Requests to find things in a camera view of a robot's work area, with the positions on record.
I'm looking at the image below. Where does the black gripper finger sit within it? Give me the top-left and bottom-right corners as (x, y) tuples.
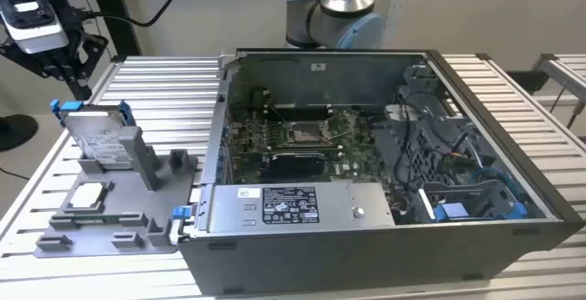
(0, 44), (81, 99)
(75, 34), (109, 99)

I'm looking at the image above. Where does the hard disk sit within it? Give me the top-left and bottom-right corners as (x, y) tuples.
(49, 99), (139, 163)

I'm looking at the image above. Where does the grey metal disk bay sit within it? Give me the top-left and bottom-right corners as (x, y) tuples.
(416, 178), (529, 224)

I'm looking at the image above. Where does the black round stand base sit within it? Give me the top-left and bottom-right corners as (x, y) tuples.
(0, 114), (39, 152)

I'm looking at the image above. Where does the silver CPU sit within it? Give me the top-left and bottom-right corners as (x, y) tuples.
(67, 182), (112, 209)

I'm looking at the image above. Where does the grey parts rack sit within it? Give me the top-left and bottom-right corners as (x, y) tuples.
(33, 126), (203, 259)

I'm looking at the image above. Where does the thin metal locking lever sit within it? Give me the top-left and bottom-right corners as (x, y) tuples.
(268, 103), (294, 125)

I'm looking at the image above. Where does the green RAM stick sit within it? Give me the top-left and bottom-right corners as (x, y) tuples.
(72, 212), (125, 224)

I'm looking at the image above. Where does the black RAM slot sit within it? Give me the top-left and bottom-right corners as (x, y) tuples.
(264, 103), (334, 122)

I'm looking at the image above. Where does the CPU socket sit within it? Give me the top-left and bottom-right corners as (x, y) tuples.
(282, 120), (330, 146)

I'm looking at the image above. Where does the black graphics card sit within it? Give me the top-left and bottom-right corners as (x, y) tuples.
(263, 151), (330, 181)

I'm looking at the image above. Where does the silver power supply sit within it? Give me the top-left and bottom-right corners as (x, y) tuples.
(206, 181), (396, 233)

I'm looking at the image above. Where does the metal socket cover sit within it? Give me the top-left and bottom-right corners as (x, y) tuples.
(327, 111), (359, 137)

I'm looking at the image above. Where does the green motherboard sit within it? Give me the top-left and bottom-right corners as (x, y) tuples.
(223, 106), (398, 185)

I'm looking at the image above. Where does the open black PC case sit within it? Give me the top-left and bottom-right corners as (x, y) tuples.
(176, 47), (586, 296)

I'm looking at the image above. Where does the metal slat side table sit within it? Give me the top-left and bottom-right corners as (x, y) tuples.
(530, 52), (586, 108)

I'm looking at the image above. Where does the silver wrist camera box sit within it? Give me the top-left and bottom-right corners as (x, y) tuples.
(0, 0), (71, 54)

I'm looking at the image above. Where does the black wire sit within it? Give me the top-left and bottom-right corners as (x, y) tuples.
(392, 90), (462, 193)

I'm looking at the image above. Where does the yellow and red wire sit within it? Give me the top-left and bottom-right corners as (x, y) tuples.
(440, 151), (474, 171)

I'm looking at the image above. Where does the black table bracket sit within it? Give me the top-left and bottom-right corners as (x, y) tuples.
(505, 69), (550, 95)

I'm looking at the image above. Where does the blue wire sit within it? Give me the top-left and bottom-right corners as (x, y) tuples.
(470, 165), (518, 195)

